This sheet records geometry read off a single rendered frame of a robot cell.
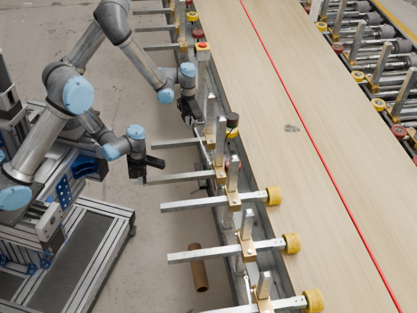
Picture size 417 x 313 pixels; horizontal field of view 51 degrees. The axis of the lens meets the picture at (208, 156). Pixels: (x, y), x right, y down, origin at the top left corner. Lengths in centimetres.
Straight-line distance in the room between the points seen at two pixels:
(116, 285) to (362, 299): 151
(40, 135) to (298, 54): 187
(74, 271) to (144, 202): 77
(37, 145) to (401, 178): 162
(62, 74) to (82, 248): 137
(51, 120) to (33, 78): 286
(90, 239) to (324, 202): 140
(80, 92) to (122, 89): 259
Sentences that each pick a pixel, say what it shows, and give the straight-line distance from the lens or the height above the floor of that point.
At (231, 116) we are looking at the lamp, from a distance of 196.
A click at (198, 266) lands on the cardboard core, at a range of 273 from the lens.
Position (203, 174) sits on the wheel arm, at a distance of 212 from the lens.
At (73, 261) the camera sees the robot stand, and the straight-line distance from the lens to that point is 267.
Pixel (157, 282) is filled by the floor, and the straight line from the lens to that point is 277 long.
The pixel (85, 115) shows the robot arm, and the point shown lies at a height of 128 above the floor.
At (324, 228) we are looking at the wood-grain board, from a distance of 196.
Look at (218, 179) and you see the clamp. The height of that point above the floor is 86.
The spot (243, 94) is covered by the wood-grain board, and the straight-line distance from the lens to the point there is 254.
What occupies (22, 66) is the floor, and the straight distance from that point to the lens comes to 463.
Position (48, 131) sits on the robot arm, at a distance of 159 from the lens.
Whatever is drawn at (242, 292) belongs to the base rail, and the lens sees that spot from 195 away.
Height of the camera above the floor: 241
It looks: 45 degrees down
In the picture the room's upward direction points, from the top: 3 degrees clockwise
